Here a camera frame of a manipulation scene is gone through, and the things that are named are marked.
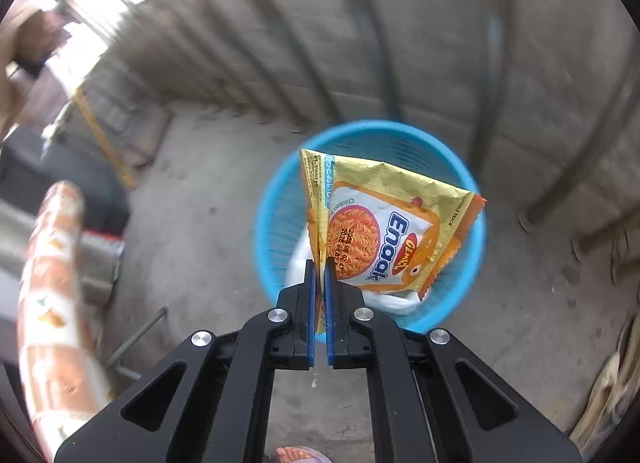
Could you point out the person's foot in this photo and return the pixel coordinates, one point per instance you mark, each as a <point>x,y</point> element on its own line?
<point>300,455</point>

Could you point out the beige slipper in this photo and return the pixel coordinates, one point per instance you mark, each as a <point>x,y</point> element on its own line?
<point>610,393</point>

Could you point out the dark grey panel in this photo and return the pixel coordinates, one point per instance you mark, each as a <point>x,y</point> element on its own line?
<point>60,168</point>

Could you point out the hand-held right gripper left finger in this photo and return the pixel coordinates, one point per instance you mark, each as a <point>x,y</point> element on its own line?
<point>311,313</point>

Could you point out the beige quilted jacket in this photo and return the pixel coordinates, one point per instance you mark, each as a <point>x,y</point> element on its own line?
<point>20,43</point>

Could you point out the white paper tissue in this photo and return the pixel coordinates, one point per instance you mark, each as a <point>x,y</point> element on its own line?
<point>395,304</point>

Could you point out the blue plastic mesh basket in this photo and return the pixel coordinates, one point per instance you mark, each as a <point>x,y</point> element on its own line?
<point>280,223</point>

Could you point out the gold snack packet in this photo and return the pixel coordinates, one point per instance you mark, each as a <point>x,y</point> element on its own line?
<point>390,223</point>

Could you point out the grey metal rod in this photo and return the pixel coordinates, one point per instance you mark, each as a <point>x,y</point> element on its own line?
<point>140,333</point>

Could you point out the steel balcony railing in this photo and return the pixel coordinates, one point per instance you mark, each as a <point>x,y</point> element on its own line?
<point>382,68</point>

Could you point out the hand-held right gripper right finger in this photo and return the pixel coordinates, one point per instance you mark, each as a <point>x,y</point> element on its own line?
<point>328,313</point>

